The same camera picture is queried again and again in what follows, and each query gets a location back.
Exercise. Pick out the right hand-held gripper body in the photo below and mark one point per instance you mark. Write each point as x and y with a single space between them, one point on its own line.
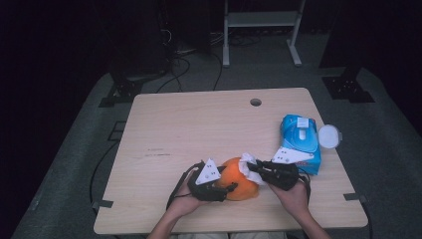
283 176

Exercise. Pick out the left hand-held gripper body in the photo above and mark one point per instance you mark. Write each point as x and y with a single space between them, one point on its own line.
207 186

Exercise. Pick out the orange plush toy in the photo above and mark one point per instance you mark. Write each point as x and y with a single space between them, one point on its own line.
232 179

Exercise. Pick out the white wet wipe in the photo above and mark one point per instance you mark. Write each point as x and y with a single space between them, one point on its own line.
245 167

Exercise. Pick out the blue wet wipes pack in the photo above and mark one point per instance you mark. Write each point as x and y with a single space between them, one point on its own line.
292 132

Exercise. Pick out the person's right hand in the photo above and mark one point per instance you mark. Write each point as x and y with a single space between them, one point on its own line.
295 199

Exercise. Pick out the person's left hand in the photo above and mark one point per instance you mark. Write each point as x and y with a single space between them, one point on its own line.
184 204

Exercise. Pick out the white round pack lid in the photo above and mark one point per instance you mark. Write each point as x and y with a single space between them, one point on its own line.
329 136

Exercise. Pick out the black table edge clamp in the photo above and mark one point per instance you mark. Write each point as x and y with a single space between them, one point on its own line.
354 197
103 203

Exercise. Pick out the black stand base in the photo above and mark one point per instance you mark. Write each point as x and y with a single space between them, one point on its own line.
124 91
346 88

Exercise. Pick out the white metal stand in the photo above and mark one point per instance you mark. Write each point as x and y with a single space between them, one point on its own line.
262 19

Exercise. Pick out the dark equipment tower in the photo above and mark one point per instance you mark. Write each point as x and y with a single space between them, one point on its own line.
139 49

